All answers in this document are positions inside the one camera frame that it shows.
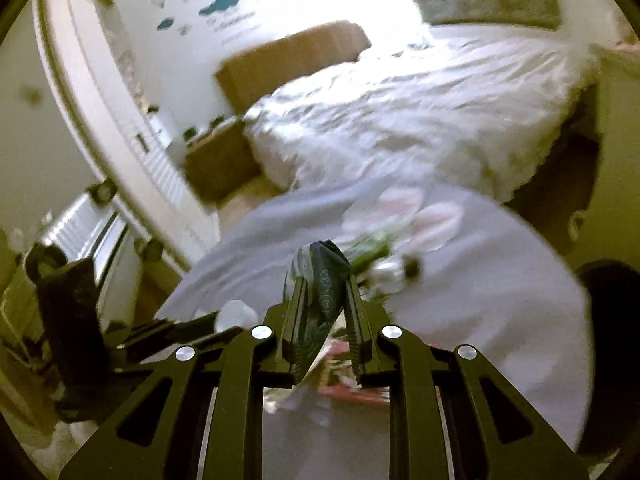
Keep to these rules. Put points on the brown bedside cabinet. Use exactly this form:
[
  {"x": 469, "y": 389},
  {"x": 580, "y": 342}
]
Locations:
[{"x": 219, "y": 162}]

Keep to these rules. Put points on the black round trash bin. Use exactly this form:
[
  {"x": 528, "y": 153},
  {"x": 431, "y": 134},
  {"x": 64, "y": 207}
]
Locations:
[{"x": 613, "y": 289}]

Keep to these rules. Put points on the white dresser cabinet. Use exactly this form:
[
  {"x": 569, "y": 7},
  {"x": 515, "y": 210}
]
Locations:
[{"x": 611, "y": 228}]

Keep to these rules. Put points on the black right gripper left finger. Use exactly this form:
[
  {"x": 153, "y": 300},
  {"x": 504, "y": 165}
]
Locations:
[{"x": 198, "y": 412}]

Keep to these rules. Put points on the green snack wrapper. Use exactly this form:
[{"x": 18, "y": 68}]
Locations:
[{"x": 371, "y": 247}]

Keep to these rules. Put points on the dark wrapper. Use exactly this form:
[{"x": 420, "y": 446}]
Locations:
[{"x": 314, "y": 280}]

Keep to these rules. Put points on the white rumpled bed duvet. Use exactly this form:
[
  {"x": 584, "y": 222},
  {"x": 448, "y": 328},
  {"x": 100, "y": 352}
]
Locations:
[{"x": 482, "y": 113}]

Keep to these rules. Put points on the floral purple table cloth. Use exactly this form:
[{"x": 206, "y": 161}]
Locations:
[{"x": 496, "y": 285}]

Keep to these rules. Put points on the red brown snack packet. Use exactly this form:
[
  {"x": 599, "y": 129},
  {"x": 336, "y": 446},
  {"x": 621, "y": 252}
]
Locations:
[{"x": 337, "y": 380}]

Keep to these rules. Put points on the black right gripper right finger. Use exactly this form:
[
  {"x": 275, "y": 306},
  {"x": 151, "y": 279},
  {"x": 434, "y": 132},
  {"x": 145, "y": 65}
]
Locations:
[{"x": 453, "y": 415}]

